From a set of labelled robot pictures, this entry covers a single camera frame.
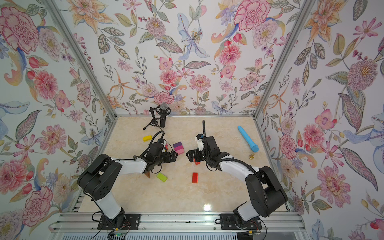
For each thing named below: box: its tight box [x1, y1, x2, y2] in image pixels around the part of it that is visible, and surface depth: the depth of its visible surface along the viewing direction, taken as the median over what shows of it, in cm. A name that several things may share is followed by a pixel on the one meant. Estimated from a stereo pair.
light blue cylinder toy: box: [238, 125, 259, 153], surface depth 105 cm
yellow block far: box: [142, 135, 153, 142], surface depth 109 cm
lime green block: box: [156, 172, 168, 182], surface depth 90 cm
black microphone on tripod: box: [142, 102, 171, 132], surface depth 103 cm
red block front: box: [192, 172, 198, 184], surface depth 90 cm
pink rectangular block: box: [175, 148, 185, 155], surface depth 102 cm
